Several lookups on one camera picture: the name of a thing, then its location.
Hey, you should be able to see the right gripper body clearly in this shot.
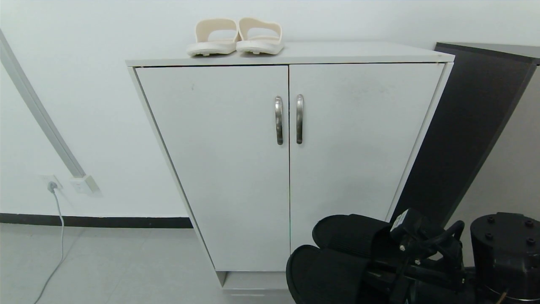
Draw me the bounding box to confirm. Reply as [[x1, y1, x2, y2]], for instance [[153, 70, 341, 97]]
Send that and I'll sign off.
[[366, 247, 475, 304]]

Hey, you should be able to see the black slipper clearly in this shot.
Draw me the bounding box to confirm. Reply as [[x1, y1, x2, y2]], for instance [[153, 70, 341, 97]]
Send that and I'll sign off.
[[286, 244, 374, 304], [312, 214, 394, 259]]

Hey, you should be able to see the white cabinet door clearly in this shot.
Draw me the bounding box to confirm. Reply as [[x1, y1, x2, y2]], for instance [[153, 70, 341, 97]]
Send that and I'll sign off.
[[135, 65, 290, 272], [289, 63, 446, 256]]

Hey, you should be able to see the dark grey cabinet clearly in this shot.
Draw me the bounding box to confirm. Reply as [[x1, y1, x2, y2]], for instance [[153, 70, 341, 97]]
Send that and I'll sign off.
[[390, 42, 540, 267]]

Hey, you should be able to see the white shoe cabinet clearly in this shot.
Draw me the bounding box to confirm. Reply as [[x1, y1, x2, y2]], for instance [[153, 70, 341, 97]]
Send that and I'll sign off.
[[126, 41, 455, 294]]

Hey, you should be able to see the beige slipper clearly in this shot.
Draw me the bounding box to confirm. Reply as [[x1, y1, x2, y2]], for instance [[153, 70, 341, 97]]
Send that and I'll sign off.
[[236, 17, 284, 55], [186, 18, 241, 57]]

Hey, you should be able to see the black baseboard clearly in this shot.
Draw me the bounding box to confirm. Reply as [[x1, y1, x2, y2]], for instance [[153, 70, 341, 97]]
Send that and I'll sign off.
[[0, 213, 194, 229]]

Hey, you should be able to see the black cable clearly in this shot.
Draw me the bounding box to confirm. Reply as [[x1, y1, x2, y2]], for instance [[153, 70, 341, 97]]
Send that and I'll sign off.
[[422, 220, 465, 259]]

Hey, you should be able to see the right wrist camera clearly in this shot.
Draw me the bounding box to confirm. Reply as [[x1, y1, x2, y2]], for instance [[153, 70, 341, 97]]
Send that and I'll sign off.
[[389, 208, 429, 254]]

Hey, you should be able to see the white wall junction box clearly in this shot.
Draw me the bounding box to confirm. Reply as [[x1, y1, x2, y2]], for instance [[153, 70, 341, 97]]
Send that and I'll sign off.
[[69, 174, 101, 196]]

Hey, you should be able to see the grey power cable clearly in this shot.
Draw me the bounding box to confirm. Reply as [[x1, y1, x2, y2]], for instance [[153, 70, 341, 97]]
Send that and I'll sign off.
[[33, 182, 66, 304]]

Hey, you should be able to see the white wall socket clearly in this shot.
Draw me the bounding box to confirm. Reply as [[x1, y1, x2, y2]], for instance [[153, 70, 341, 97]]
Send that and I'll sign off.
[[40, 174, 64, 193]]

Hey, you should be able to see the grey wall cable duct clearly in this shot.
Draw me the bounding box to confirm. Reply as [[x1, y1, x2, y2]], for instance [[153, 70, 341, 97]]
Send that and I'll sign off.
[[0, 29, 87, 178]]

